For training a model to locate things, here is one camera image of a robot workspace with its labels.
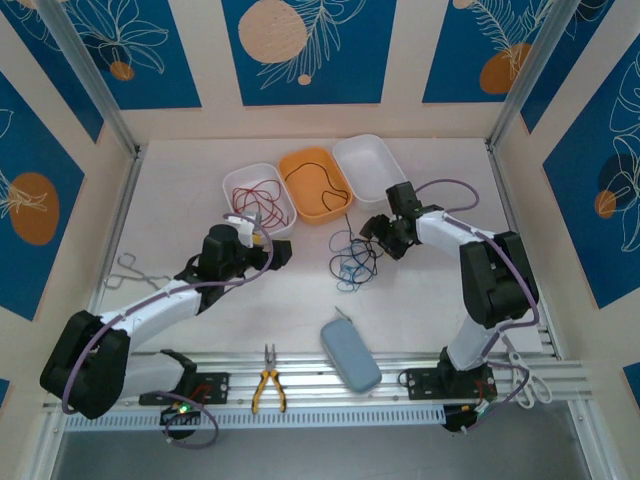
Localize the thin black cable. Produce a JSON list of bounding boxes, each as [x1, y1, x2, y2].
[[344, 213, 382, 284], [284, 160, 351, 214]]

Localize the thin dark red cable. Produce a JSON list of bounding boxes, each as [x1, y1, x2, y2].
[[232, 179, 286, 221]]

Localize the thin pale blue cable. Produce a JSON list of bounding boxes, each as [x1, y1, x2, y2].
[[335, 257, 364, 297]]

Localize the white plastic tray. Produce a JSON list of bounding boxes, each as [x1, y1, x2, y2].
[[331, 133, 409, 211], [221, 162, 299, 248]]

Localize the orange plastic tray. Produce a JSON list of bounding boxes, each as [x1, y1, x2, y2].
[[277, 145, 354, 227]]

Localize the metal forceps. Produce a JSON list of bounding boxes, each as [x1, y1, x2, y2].
[[103, 252, 170, 292]]

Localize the grey zipper pouch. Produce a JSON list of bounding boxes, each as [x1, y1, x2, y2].
[[319, 307, 384, 394]]

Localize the small circuit board with LED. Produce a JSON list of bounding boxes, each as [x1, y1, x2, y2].
[[159, 401, 202, 427], [443, 402, 501, 434]]

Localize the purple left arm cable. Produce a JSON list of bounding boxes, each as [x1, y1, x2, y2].
[[62, 212, 275, 450]]

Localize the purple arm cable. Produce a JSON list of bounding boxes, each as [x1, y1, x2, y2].
[[414, 178, 541, 435], [62, 212, 275, 450]]

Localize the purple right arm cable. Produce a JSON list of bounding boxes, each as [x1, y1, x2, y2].
[[414, 178, 541, 435]]

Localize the yellow-handled pliers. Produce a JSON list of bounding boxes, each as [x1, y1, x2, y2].
[[249, 342, 289, 415]]

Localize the aluminium rail frame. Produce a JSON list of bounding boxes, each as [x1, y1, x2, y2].
[[42, 349, 601, 416]]

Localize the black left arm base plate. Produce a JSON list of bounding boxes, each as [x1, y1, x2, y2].
[[138, 370, 232, 407]]

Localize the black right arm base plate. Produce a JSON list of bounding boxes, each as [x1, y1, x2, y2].
[[402, 366, 499, 402]]

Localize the blue floral wall panel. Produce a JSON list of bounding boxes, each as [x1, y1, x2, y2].
[[64, 0, 204, 111], [0, 0, 105, 145], [542, 34, 640, 310], [519, 0, 619, 135], [221, 0, 399, 107], [422, 0, 556, 105], [0, 69, 86, 322]]

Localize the white-handled scissors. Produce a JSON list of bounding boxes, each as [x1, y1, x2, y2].
[[499, 333, 554, 411]]

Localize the grey slotted cable duct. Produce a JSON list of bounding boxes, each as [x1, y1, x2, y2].
[[63, 405, 447, 432]]

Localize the aluminium corner post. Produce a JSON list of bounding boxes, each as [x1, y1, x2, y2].
[[485, 0, 575, 151], [35, 0, 144, 160]]

